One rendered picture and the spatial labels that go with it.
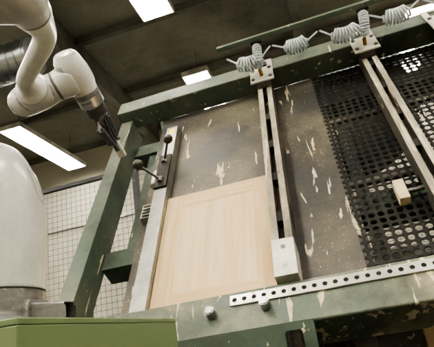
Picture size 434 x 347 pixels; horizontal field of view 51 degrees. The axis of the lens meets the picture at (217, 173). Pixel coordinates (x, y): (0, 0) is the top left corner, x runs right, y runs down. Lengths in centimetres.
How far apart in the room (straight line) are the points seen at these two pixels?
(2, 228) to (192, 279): 79
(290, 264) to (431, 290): 33
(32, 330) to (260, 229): 102
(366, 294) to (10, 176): 81
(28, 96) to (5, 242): 100
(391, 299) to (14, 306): 79
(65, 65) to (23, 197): 99
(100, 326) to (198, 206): 107
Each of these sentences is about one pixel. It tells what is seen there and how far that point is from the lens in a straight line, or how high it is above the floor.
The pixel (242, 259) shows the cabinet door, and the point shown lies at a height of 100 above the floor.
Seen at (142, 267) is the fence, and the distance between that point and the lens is 142.
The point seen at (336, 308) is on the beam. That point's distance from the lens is 112.
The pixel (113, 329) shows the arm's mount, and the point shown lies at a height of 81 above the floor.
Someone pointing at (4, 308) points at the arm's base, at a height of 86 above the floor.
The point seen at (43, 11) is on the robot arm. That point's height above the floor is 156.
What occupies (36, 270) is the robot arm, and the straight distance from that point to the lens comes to 66.
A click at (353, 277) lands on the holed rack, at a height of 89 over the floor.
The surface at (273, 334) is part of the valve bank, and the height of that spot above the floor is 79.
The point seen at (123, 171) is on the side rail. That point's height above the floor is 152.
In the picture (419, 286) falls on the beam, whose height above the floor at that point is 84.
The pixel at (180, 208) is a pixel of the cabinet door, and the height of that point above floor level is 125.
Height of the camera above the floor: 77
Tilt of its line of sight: 21 degrees up
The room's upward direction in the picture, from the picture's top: 9 degrees counter-clockwise
